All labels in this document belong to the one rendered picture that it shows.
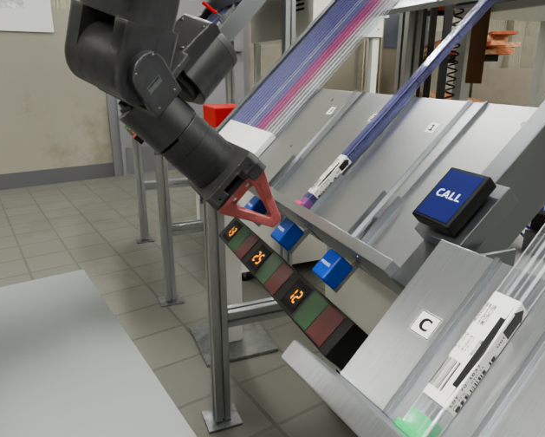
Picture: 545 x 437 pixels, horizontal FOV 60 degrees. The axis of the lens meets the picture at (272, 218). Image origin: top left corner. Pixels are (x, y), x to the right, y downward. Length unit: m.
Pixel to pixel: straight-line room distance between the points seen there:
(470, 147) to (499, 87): 6.26
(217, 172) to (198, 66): 0.10
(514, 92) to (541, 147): 6.19
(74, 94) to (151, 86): 3.68
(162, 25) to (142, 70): 0.04
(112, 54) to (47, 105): 3.66
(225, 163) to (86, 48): 0.16
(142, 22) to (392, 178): 0.28
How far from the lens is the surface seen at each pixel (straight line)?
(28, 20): 4.04
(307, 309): 0.48
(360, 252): 0.43
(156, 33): 0.42
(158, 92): 0.42
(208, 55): 0.49
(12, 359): 0.57
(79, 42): 0.43
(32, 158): 4.08
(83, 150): 4.14
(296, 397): 1.42
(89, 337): 0.58
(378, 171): 0.53
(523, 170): 0.44
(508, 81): 6.68
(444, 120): 0.54
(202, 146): 0.47
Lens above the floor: 0.89
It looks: 18 degrees down
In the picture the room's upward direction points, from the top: straight up
